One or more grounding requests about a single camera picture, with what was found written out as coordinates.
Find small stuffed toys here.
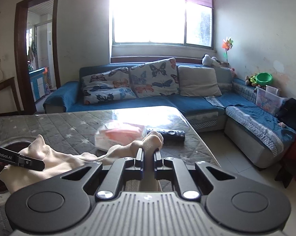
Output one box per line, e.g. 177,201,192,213
245,75,257,87

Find white plush toy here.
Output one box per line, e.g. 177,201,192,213
202,54,221,68

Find dark wooden side table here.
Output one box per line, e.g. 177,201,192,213
0,77,21,115

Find dark wooden door frame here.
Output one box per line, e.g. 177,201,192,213
14,0,61,114

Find clear plastic storage box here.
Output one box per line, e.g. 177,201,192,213
255,87,289,116

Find black backpack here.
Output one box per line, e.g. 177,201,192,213
276,98,296,131

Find pink white tissue pack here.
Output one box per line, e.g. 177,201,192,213
95,120,147,152

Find plain beige cushion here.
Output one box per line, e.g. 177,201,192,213
178,65,222,97

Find grey quilted star tablecloth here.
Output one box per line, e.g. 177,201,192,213
0,105,221,236

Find blue toy box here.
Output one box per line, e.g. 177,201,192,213
29,67,49,102

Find green plastic bowl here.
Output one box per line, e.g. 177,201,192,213
255,72,273,86

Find black round induction cooktop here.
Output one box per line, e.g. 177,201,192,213
0,139,33,195

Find butterfly pillow upright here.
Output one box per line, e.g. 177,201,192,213
130,58,180,98

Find cream sweater garment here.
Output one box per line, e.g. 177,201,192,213
0,131,163,193

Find colourful pinwheel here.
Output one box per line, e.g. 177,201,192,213
222,37,234,64

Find window with frame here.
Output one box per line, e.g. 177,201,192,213
112,0,214,49

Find black remote control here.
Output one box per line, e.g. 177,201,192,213
146,128,185,142

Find butterfly pillow lower left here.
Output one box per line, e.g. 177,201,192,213
81,67,136,104

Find blue corner sofa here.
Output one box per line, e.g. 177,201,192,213
43,65,296,168

